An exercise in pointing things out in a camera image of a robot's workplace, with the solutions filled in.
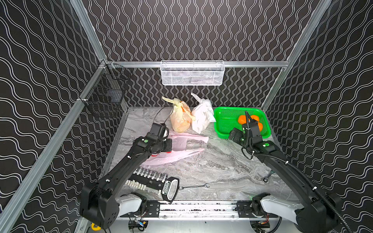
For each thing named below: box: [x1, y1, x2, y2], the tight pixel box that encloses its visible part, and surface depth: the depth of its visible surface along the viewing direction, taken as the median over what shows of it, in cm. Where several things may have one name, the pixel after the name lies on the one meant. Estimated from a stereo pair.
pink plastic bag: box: [141, 133, 210, 166], surface depth 80 cm
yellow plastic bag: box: [161, 96, 196, 133], surface depth 102 cm
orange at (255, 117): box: [250, 115, 260, 122], surface depth 108 cm
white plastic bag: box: [190, 93, 217, 135], surface depth 102 cm
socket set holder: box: [125, 166, 180, 203], surface depth 84 cm
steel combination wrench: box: [178, 183, 211, 191], surface depth 84 cm
